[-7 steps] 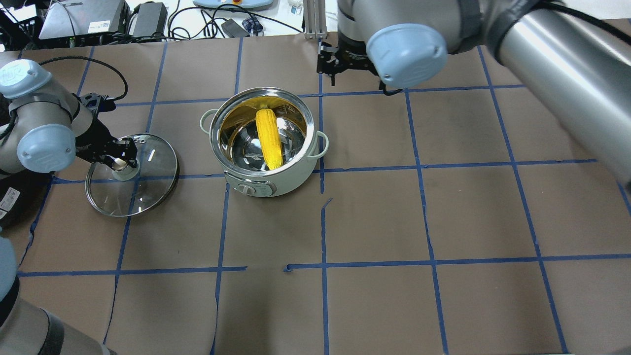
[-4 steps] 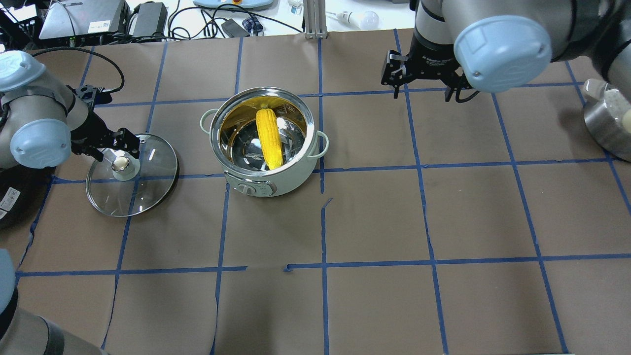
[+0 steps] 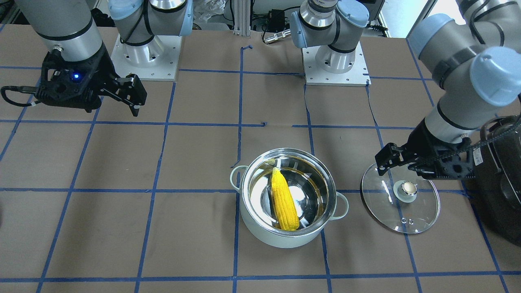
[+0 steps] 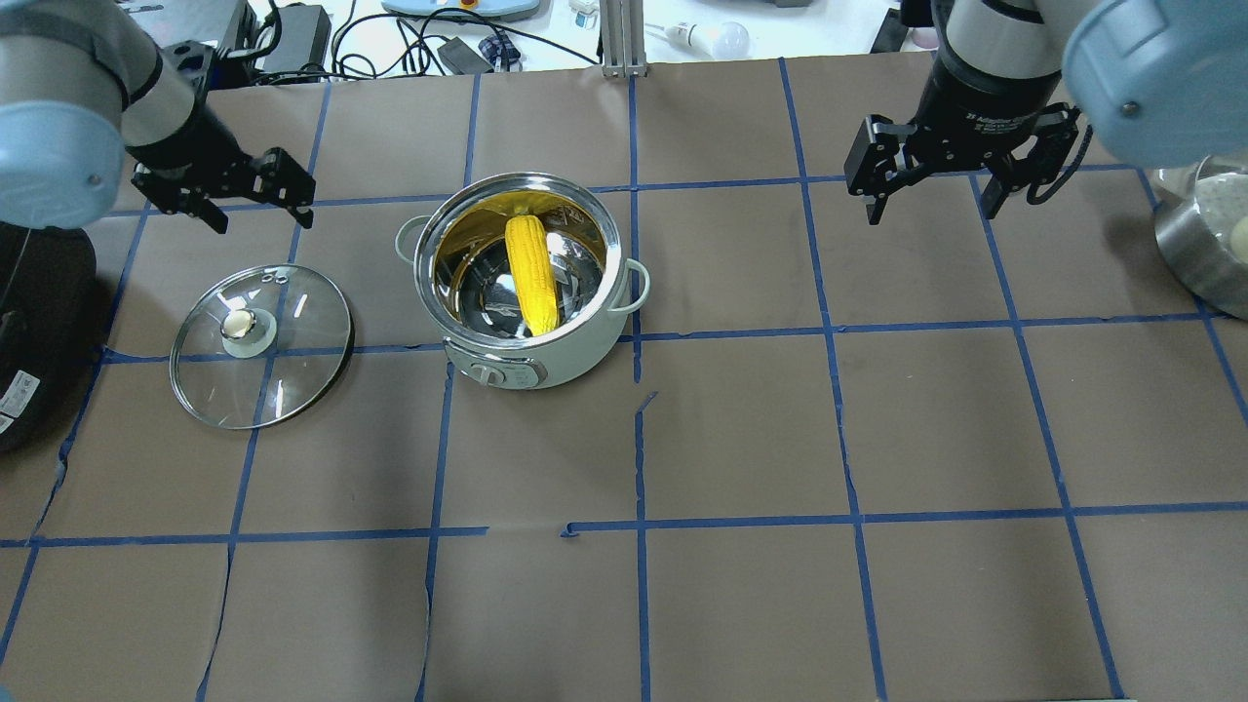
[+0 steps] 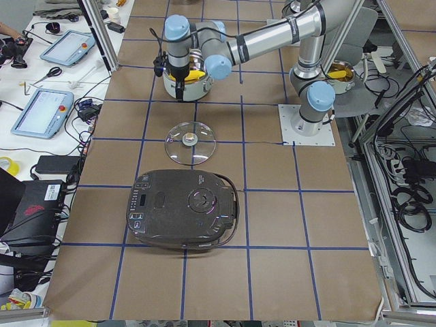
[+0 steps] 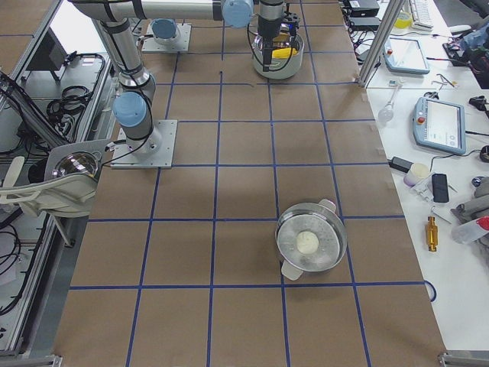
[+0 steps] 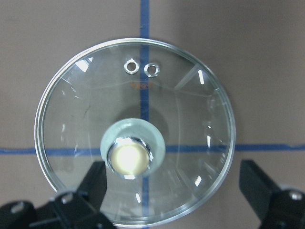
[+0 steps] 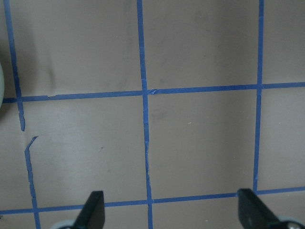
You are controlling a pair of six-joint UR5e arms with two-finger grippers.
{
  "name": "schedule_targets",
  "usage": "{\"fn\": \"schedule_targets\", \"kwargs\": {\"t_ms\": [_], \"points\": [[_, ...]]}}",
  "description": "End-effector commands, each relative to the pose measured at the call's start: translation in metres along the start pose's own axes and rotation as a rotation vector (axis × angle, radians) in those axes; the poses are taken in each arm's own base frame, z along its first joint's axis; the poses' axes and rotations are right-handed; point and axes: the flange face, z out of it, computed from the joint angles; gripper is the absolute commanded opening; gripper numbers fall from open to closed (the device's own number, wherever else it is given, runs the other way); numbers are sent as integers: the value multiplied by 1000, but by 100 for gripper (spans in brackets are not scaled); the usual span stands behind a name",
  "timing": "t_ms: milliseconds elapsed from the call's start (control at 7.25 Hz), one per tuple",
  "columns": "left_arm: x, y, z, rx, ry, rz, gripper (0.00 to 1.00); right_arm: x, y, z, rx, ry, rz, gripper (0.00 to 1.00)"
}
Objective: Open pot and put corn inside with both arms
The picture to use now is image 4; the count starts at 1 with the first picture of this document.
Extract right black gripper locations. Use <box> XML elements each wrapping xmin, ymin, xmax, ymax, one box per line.
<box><xmin>845</xmin><ymin>49</ymin><xmax>1083</xmax><ymax>226</ymax></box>

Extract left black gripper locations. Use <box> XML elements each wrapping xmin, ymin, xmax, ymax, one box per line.
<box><xmin>129</xmin><ymin>102</ymin><xmax>316</xmax><ymax>235</ymax></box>

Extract glass pot lid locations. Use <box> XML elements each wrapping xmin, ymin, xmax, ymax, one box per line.
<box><xmin>168</xmin><ymin>265</ymin><xmax>354</xmax><ymax>430</ymax></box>

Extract yellow corn cob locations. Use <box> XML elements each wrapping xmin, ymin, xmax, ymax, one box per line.
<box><xmin>504</xmin><ymin>214</ymin><xmax>562</xmax><ymax>336</ymax></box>

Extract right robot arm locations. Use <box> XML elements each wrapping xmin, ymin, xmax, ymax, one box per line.
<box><xmin>845</xmin><ymin>1</ymin><xmax>1247</xmax><ymax>225</ymax></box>

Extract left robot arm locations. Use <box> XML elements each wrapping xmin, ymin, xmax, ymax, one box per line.
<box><xmin>1</xmin><ymin>1</ymin><xmax>316</xmax><ymax>234</ymax></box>

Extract white electric cooking pot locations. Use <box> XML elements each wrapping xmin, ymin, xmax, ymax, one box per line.
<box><xmin>394</xmin><ymin>172</ymin><xmax>651</xmax><ymax>390</ymax></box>

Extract black power brick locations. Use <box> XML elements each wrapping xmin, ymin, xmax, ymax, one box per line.
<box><xmin>255</xmin><ymin>4</ymin><xmax>332</xmax><ymax>82</ymax></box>

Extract black rice cooker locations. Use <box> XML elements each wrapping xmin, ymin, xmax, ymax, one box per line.
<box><xmin>1</xmin><ymin>224</ymin><xmax>97</xmax><ymax>453</ymax></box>

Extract steel bowl with food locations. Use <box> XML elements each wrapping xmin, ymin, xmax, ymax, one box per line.
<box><xmin>1149</xmin><ymin>147</ymin><xmax>1247</xmax><ymax>321</ymax></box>

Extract white light bulb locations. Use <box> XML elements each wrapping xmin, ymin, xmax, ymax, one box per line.
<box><xmin>661</xmin><ymin>21</ymin><xmax>753</xmax><ymax>59</ymax></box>

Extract black power adapter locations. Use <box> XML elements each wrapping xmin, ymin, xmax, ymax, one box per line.
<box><xmin>437</xmin><ymin>37</ymin><xmax>494</xmax><ymax>75</ymax></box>

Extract aluminium frame post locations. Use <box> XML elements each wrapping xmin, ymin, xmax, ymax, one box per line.
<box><xmin>599</xmin><ymin>0</ymin><xmax>649</xmax><ymax>79</ymax></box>

